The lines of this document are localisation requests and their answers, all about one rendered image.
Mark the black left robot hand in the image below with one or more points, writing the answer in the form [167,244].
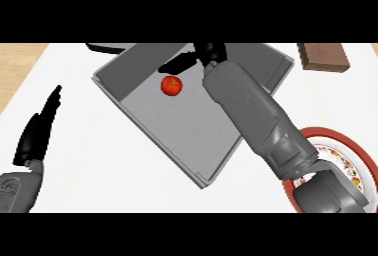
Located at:
[38,126]

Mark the red tomato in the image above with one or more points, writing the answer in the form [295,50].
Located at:
[171,85]

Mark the dark grey object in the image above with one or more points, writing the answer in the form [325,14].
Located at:
[108,47]

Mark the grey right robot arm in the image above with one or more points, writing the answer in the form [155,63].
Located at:
[275,133]

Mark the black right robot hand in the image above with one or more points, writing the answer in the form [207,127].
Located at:
[208,53]

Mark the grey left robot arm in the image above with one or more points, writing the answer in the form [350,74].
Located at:
[16,190]

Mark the brown wooden block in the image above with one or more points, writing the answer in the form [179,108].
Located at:
[323,57]

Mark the red rimmed patterned plate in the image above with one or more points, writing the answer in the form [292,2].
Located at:
[351,156]

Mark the grey open box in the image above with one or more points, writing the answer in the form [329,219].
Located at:
[182,113]

